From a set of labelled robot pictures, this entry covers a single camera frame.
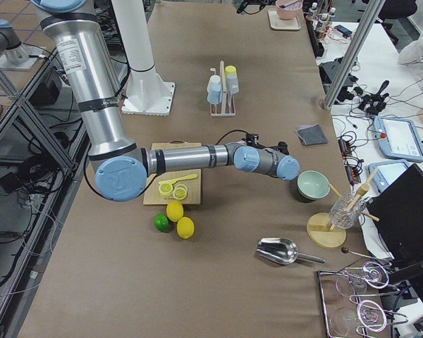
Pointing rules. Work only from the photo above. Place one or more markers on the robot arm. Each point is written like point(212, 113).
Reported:
point(121, 167)

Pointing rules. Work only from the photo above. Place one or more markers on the yellow plastic cup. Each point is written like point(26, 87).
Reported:
point(230, 71)

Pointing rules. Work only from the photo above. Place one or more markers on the grey plastic cup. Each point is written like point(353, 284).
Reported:
point(232, 83)

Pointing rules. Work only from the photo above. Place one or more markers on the white plastic cup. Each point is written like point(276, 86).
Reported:
point(214, 79)

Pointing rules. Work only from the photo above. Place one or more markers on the light blue plastic cup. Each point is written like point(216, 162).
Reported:
point(214, 95)

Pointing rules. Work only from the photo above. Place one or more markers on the cream plastic tray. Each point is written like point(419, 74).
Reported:
point(277, 23)

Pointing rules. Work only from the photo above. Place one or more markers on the pink bowl with ice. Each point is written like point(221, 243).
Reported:
point(287, 10)

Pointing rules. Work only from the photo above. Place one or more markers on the grey folded cloth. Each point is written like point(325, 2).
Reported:
point(311, 135)

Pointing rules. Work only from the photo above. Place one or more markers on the light green bowl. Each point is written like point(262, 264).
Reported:
point(313, 185)

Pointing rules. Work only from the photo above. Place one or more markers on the blue teach pendant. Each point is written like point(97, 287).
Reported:
point(398, 139)
point(387, 172)

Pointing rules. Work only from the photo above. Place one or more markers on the wooden cutting board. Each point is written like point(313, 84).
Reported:
point(152, 196)

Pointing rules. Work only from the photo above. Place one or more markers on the lemon slice upper right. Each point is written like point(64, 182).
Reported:
point(180, 192)

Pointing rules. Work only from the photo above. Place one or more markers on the lemon slice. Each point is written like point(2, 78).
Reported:
point(165, 189)
point(180, 192)

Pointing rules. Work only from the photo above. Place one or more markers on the lemon slice upper left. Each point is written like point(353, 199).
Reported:
point(165, 189)

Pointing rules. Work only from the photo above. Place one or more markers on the whole yellow lemon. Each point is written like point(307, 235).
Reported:
point(174, 211)
point(185, 227)

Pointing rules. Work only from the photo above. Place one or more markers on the clear glass on stand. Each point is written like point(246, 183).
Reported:
point(343, 218)

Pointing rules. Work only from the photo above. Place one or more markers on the wooden mug tree stand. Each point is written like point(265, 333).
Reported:
point(326, 235)

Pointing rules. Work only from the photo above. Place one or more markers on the green lime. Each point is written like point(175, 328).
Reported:
point(161, 223)

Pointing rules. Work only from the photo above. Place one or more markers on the metal scoop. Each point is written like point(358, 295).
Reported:
point(283, 251)

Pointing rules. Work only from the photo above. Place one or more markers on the black monitor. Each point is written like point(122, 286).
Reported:
point(400, 212)

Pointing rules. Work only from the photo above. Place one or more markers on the metal tray with glasses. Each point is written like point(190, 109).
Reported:
point(350, 301)

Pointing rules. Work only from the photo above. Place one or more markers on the aluminium frame post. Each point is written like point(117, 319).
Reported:
point(361, 33)

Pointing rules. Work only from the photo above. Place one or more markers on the white wire cup rack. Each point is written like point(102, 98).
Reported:
point(227, 106)

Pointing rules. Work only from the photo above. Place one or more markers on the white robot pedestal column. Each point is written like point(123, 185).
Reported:
point(132, 24)

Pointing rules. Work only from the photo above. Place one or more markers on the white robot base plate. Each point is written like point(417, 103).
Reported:
point(147, 94)

